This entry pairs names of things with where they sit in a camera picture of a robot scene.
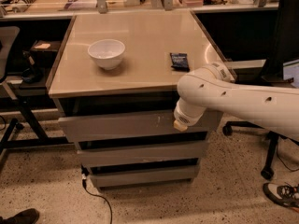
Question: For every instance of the white gripper with vents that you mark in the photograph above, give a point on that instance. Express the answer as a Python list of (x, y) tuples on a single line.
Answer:
[(184, 118)]

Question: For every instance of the grey top drawer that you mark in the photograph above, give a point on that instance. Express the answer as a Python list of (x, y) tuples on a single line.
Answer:
[(121, 125)]

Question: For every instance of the grey drawer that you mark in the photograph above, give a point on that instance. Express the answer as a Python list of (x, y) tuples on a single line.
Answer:
[(110, 156), (145, 176), (121, 125)]

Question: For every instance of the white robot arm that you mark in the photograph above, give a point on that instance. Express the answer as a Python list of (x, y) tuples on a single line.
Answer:
[(210, 87)]

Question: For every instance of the grey middle drawer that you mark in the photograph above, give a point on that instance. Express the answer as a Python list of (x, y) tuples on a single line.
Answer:
[(110, 156)]

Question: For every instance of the grey drawer cabinet with top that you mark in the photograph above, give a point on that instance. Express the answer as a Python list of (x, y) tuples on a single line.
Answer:
[(144, 81)]

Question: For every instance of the grey bottom drawer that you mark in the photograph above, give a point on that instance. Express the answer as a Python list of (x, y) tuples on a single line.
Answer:
[(145, 176)]

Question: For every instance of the dark blue snack packet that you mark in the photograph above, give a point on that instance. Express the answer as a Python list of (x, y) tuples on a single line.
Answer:
[(180, 61)]

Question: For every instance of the white ceramic bowl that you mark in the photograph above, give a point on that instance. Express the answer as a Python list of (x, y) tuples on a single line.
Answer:
[(107, 53)]

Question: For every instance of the grey and black sneaker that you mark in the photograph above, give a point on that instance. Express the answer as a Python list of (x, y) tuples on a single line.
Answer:
[(283, 195)]

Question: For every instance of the black office chair right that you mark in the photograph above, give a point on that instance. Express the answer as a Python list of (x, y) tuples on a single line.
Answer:
[(285, 48)]

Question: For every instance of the black box with label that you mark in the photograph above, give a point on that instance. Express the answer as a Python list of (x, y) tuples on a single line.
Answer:
[(45, 52)]

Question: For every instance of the grey office chair left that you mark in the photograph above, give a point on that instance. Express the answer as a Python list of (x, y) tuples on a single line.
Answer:
[(8, 35)]

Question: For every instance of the dark brown shoe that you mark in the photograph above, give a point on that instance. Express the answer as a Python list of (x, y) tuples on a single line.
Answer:
[(28, 216)]

